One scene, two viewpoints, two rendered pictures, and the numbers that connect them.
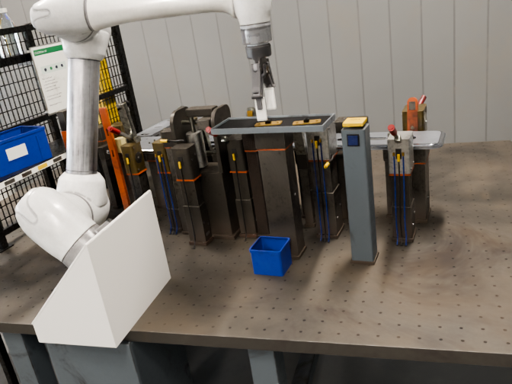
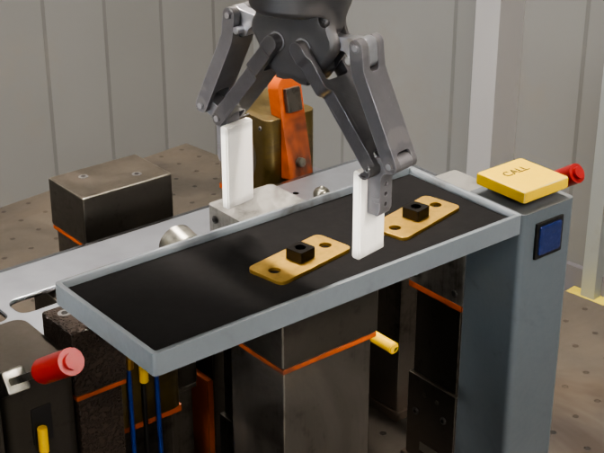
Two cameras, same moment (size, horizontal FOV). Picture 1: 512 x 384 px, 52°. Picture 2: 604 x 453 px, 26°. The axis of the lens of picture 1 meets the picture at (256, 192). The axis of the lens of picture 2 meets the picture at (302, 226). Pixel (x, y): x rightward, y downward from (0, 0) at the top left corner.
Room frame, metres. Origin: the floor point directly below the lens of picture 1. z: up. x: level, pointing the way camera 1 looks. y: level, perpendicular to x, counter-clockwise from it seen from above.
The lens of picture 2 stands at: (1.20, 0.77, 1.62)
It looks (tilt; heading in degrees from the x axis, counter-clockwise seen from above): 25 degrees down; 295
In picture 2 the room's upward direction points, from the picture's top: straight up
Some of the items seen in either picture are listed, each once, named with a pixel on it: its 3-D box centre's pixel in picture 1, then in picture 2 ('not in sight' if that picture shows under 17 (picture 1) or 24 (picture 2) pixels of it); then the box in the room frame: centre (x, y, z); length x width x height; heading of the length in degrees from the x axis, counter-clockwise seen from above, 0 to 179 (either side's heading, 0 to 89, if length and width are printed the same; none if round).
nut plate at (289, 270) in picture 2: (268, 122); (300, 253); (1.60, -0.07, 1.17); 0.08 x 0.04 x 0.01; 73
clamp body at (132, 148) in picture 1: (137, 186); not in sight; (2.04, 0.48, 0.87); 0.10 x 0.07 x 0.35; 154
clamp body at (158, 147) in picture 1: (170, 187); not in sight; (1.95, 0.33, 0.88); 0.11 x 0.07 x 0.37; 154
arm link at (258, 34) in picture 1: (256, 33); not in sight; (1.60, -0.07, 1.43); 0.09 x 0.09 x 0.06
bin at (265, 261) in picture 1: (271, 255); not in sight; (1.52, -0.02, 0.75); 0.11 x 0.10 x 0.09; 64
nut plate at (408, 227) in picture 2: (306, 120); (415, 212); (1.54, -0.18, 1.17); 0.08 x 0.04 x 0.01; 76
